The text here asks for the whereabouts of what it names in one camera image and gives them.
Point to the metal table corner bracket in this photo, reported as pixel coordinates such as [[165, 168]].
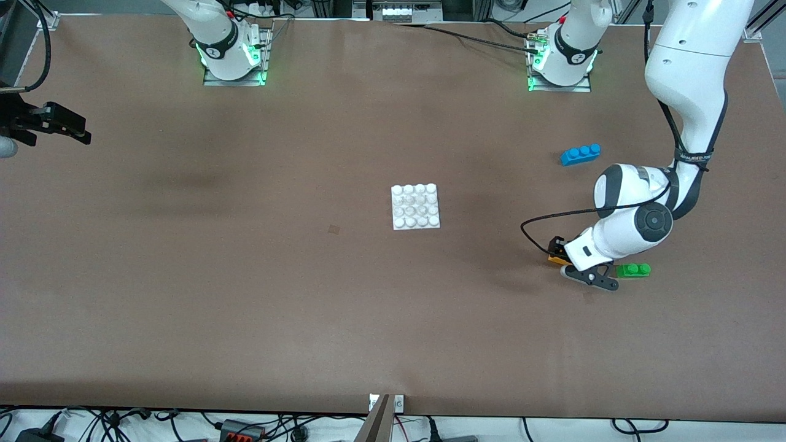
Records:
[[48, 21], [750, 32]]

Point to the black power adapter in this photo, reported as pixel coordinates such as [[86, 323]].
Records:
[[37, 436]]

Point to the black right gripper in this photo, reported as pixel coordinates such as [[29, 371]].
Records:
[[13, 115]]

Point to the yellow two-stud block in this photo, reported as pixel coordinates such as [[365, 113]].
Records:
[[557, 261]]

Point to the green two-stud block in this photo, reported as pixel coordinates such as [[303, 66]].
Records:
[[634, 271]]

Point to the white studded base plate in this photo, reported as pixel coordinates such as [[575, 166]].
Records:
[[416, 207]]

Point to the black plug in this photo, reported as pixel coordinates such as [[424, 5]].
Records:
[[433, 430]]

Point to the brown camera post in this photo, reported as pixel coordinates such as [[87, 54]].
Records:
[[376, 423]]

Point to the red and black connector box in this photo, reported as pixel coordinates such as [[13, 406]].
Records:
[[242, 433]]

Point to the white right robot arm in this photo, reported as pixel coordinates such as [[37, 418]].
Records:
[[218, 37]]

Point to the white power strip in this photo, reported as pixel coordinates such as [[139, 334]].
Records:
[[402, 11]]

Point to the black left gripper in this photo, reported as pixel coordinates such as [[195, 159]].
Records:
[[557, 246]]

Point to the white table edge bracket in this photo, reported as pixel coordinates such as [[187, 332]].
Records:
[[399, 403]]

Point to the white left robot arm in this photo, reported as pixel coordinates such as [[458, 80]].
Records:
[[688, 73]]

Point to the blue three-stud block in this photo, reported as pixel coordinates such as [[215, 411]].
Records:
[[577, 156]]

